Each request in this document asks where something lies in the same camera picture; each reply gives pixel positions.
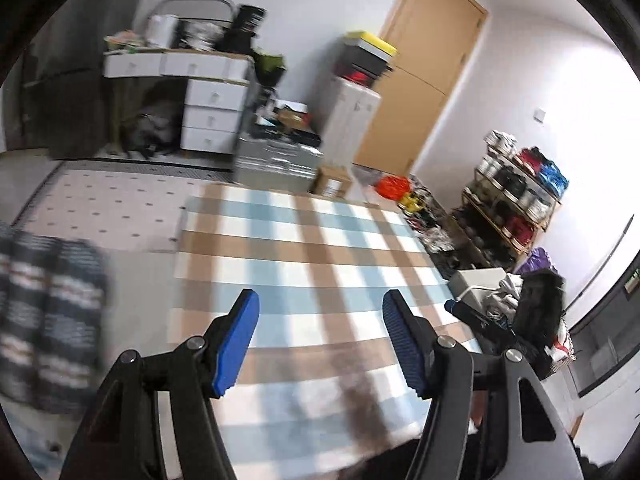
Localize flat black box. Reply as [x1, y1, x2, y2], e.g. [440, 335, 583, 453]
[287, 127, 321, 147]

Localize white storage box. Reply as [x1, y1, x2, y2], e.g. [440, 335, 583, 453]
[448, 267, 511, 313]

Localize cardboard box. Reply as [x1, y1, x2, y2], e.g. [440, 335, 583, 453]
[312, 165, 353, 200]

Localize grey metal tube frame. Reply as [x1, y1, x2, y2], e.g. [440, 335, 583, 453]
[147, 0, 236, 51]

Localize brown box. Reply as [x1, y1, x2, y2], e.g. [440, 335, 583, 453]
[277, 110, 307, 131]

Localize white appliance on desk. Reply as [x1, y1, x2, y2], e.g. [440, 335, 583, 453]
[146, 14, 178, 48]

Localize white rug with black diamonds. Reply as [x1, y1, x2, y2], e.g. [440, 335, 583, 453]
[10, 160, 236, 256]

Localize purple bag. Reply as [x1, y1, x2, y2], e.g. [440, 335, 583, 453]
[515, 247, 553, 276]

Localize black backpack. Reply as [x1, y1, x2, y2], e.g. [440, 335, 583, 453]
[122, 100, 183, 158]

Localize black white plaid fleece-lined jacket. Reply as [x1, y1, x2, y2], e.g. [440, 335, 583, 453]
[0, 232, 113, 416]

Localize tall black bag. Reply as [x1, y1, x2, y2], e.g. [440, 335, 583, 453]
[222, 5, 267, 53]

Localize white plastic cabinet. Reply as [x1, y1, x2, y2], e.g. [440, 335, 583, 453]
[320, 76, 381, 168]

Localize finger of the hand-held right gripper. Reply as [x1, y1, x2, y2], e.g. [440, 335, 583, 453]
[444, 300, 516, 337]

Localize row of shoes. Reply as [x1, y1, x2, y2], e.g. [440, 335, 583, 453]
[397, 185, 501, 271]

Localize pile of clothes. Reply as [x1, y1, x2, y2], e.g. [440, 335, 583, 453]
[480, 275, 576, 376]

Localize wooden shoe rack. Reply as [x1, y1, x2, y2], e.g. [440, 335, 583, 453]
[460, 130, 571, 261]

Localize green and black bag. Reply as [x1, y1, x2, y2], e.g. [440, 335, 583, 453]
[252, 50, 287, 86]

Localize red plastic bag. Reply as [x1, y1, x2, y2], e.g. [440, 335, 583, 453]
[376, 175, 412, 201]

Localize yellow lidded box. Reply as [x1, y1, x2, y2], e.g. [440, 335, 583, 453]
[345, 31, 398, 58]

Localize stack of black boxes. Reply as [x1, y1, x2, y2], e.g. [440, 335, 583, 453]
[332, 42, 393, 86]

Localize blue brown checked blanket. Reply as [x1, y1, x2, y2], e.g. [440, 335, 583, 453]
[167, 182, 483, 480]

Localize light wooden door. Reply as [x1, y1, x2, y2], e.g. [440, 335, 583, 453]
[352, 0, 488, 178]

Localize silver hard-shell suitcase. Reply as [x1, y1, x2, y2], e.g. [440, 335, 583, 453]
[232, 132, 323, 193]

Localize white drawer unit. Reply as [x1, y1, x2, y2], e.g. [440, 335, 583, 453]
[180, 79, 251, 155]

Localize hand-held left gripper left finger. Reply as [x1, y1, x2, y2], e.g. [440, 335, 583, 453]
[60, 289, 261, 480]

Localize white desk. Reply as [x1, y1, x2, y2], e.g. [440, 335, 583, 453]
[102, 50, 253, 83]

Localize dark grey wardrobe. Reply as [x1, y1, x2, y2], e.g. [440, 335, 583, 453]
[20, 0, 151, 161]

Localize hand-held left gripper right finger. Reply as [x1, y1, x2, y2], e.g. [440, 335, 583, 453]
[382, 290, 586, 480]

